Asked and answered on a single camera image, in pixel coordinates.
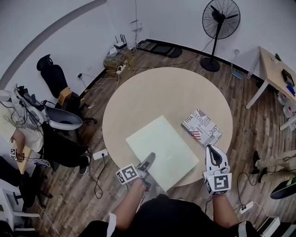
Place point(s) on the person's left forearm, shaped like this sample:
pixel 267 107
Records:
pixel 127 208

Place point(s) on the black standing fan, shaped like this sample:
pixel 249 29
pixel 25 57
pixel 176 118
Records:
pixel 220 18

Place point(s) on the small white power strip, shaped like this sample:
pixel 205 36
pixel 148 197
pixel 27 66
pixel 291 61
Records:
pixel 121 69

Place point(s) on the white-legged wooden desk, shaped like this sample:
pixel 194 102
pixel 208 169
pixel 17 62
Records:
pixel 271 67

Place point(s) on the person's black clothing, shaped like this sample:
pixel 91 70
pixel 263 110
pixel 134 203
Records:
pixel 173 217

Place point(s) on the small green object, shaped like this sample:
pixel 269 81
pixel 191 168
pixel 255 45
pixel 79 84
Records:
pixel 278 57

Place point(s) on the person's right forearm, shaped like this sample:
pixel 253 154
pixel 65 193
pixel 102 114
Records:
pixel 223 210

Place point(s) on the person's left hand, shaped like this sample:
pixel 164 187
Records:
pixel 139 185

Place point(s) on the black floor mats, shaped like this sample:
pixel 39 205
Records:
pixel 162 49

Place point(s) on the pale green board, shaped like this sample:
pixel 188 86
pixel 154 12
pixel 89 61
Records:
pixel 162 148

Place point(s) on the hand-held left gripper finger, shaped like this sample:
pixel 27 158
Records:
pixel 148 162

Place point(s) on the blue book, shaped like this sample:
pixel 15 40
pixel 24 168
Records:
pixel 237 74

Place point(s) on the black mesh office chair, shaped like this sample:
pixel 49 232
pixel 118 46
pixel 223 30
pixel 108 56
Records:
pixel 53 76

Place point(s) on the white wall socket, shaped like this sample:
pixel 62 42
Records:
pixel 237 51

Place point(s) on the printed cover book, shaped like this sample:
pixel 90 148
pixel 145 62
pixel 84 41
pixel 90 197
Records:
pixel 202 127

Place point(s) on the white router with antennas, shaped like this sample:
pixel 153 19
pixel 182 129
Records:
pixel 120 45

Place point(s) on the black swivel chair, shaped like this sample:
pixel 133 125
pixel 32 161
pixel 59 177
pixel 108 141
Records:
pixel 27 192

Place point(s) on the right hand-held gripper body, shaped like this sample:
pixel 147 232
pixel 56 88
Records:
pixel 219 182

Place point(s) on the grey oval shell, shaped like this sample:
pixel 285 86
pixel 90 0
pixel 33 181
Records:
pixel 62 118
pixel 283 189

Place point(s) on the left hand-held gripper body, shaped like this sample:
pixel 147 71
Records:
pixel 127 174

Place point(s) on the white box appliance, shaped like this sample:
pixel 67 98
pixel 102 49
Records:
pixel 269 226

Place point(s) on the round wooden table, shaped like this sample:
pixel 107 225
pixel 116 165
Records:
pixel 157 92

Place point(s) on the stack of white water bottles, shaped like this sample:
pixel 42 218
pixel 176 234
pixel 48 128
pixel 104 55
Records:
pixel 287 108

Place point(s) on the black tray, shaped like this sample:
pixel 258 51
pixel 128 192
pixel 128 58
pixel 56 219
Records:
pixel 287 77

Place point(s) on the small yellow wooden box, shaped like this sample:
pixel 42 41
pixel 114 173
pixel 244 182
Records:
pixel 64 96

